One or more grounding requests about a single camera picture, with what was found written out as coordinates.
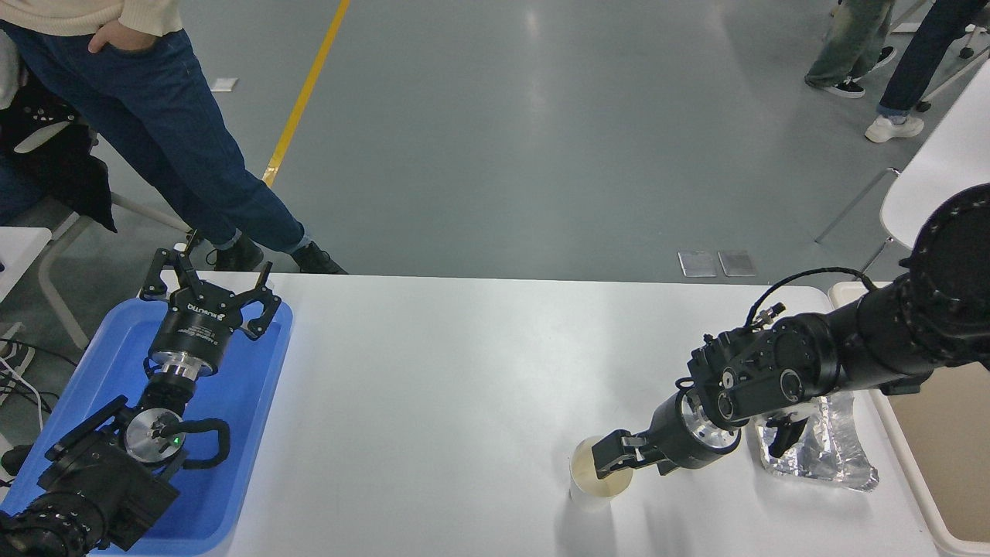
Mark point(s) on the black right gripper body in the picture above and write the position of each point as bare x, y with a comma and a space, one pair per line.
673, 445

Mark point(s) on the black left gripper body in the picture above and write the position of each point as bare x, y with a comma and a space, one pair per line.
193, 327

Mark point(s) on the white paper cup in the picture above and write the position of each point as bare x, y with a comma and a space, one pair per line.
595, 495

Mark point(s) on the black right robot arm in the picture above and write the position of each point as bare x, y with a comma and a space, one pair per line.
851, 340

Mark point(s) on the person's left hand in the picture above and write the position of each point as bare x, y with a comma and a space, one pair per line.
124, 37

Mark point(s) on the white chair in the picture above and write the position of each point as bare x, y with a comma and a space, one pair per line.
147, 211

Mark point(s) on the blue plastic tray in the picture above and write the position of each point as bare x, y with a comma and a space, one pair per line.
240, 402

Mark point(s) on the small white table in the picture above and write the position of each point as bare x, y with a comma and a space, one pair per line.
19, 251

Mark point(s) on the crumpled silver foil tray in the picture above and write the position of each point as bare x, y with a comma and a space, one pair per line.
835, 456

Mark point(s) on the metal floor plate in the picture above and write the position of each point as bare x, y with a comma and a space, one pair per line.
698, 264
736, 263

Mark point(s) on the large pale bin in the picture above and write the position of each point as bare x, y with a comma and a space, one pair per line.
943, 464

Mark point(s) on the round white table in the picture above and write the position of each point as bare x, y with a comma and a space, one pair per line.
943, 155

